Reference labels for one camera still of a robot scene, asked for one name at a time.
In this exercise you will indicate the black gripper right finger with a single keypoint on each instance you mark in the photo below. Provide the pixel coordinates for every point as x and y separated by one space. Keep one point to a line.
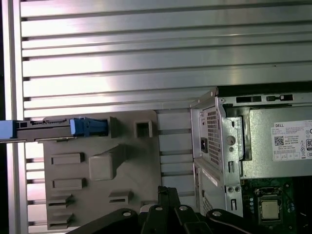
185 219

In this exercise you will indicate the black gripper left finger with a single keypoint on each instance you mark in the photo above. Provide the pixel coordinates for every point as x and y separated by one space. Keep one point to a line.
156 219

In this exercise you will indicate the hard disk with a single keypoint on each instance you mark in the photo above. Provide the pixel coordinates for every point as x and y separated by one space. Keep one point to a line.
80 126

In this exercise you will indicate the grey parts rack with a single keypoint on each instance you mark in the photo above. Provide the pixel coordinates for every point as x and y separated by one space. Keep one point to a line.
136 170

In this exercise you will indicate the green motherboard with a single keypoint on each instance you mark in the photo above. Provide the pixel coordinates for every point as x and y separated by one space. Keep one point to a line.
248 192

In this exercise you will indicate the CPU socket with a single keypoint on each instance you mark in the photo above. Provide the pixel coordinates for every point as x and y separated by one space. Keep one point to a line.
258 195

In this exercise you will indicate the black PC case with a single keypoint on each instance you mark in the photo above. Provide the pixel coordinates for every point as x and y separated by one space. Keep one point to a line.
231 151

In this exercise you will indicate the silver CPU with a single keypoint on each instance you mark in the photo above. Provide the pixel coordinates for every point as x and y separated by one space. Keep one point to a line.
271 209

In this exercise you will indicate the grey power supply unit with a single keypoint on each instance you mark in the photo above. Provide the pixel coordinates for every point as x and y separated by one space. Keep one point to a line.
258 151

